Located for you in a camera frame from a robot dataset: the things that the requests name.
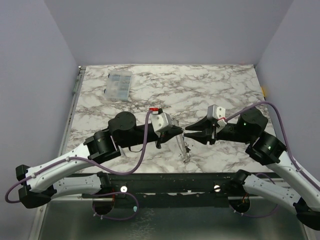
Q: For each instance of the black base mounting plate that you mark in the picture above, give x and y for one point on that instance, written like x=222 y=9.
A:
x=162 y=190

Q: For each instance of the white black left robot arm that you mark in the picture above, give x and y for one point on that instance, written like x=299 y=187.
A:
x=40 y=184

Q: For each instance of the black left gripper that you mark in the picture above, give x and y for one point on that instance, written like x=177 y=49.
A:
x=174 y=131

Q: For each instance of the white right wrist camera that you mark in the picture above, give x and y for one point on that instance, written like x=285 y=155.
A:
x=216 y=115

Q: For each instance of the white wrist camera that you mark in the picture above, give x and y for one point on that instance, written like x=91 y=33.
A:
x=216 y=115
x=161 y=123

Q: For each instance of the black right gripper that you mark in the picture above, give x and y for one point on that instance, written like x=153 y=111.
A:
x=213 y=133

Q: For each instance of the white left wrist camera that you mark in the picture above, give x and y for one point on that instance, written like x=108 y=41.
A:
x=161 y=123

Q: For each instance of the clear plastic organizer box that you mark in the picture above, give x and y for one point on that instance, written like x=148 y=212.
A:
x=118 y=85

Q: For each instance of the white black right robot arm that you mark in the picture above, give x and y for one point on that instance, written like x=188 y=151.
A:
x=302 y=197

